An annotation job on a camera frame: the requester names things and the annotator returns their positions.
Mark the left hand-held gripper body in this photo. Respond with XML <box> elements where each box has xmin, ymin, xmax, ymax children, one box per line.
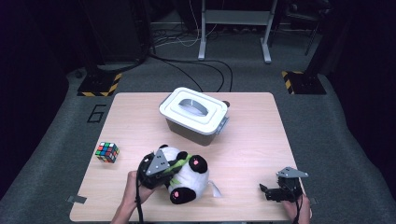
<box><xmin>136</xmin><ymin>148</ymin><xmax>176</xmax><ymax>190</ymax></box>

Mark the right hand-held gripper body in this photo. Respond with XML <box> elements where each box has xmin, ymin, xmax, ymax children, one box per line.
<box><xmin>270</xmin><ymin>166</ymin><xmax>309</xmax><ymax>203</ymax></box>

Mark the panda plush toy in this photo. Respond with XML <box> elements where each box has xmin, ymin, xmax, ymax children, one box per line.
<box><xmin>141</xmin><ymin>144</ymin><xmax>223</xmax><ymax>205</ymax></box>

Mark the translucent brown storage box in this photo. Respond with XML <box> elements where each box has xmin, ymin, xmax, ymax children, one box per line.
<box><xmin>164</xmin><ymin>116</ymin><xmax>230</xmax><ymax>147</ymax></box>

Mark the colourful puzzle cube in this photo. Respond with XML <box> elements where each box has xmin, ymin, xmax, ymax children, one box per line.
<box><xmin>94</xmin><ymin>141</ymin><xmax>120</xmax><ymax>164</ymax></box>

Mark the person's right hand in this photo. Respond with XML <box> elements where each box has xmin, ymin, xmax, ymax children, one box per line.
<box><xmin>281</xmin><ymin>193</ymin><xmax>312</xmax><ymax>224</ymax></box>

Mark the person's left hand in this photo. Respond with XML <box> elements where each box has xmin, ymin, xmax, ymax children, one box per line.
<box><xmin>122</xmin><ymin>170</ymin><xmax>157</xmax><ymax>208</ymax></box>

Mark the black yellow striped stand base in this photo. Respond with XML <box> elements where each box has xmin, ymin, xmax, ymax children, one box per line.
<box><xmin>281</xmin><ymin>70</ymin><xmax>327</xmax><ymax>95</ymax></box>
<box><xmin>77</xmin><ymin>72</ymin><xmax>123</xmax><ymax>97</ymax></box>

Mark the dark equipment cabinet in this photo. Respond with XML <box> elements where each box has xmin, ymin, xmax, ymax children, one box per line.
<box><xmin>81</xmin><ymin>0</ymin><xmax>154</xmax><ymax>64</ymax></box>

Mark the dark metal stand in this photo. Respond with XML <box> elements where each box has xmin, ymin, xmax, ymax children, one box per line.
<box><xmin>286</xmin><ymin>0</ymin><xmax>331</xmax><ymax>57</ymax></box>

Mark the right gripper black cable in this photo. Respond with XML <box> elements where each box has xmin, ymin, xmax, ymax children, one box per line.
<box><xmin>292</xmin><ymin>186</ymin><xmax>304</xmax><ymax>224</ymax></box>

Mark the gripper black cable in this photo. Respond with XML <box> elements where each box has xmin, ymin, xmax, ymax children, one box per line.
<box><xmin>134</xmin><ymin>179</ymin><xmax>146</xmax><ymax>224</ymax></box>
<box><xmin>292</xmin><ymin>186</ymin><xmax>304</xmax><ymax>224</ymax></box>

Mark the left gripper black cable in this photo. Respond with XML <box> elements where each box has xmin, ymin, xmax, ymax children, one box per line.
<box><xmin>134</xmin><ymin>179</ymin><xmax>146</xmax><ymax>224</ymax></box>

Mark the black floor cable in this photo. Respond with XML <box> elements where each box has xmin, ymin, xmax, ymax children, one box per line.
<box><xmin>162</xmin><ymin>58</ymin><xmax>234</xmax><ymax>93</ymax></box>
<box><xmin>148</xmin><ymin>54</ymin><xmax>205</xmax><ymax>93</ymax></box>

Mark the white floor cable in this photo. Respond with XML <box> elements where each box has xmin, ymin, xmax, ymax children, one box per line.
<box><xmin>153</xmin><ymin>0</ymin><xmax>219</xmax><ymax>49</ymax></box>

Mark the black stand post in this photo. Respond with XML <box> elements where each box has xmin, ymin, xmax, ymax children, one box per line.
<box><xmin>306</xmin><ymin>0</ymin><xmax>347</xmax><ymax>77</ymax></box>

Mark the white metal desk frame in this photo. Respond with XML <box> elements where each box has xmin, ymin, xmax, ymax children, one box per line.
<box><xmin>197</xmin><ymin>0</ymin><xmax>279</xmax><ymax>64</ymax></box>

